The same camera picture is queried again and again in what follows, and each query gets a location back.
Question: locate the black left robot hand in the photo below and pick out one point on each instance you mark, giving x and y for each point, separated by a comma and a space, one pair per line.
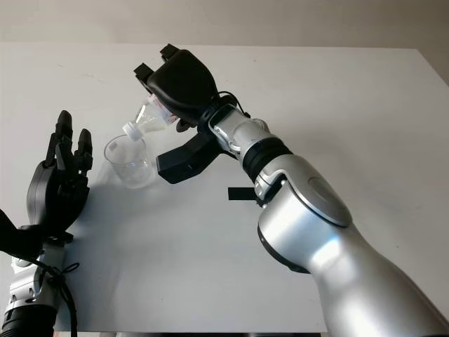
45, 196

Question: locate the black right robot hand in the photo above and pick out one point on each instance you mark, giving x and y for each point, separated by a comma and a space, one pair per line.
182, 84

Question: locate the clear plastic water bottle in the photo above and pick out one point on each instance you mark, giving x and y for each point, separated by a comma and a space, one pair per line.
147, 119

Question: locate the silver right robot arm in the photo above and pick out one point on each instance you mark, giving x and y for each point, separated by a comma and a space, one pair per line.
315, 228

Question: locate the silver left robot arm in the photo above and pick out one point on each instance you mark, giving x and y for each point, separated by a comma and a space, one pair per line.
24, 291

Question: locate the clear glass cup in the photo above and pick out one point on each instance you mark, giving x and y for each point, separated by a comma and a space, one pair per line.
133, 172

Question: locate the black tape strip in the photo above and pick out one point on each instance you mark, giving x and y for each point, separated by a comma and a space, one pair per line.
240, 194

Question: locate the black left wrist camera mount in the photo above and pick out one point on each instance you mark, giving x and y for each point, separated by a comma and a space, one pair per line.
14, 238

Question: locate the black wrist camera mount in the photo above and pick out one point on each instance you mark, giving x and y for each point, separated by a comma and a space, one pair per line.
182, 165
14, 238

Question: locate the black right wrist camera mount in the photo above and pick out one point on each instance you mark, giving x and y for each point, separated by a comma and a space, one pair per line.
182, 165

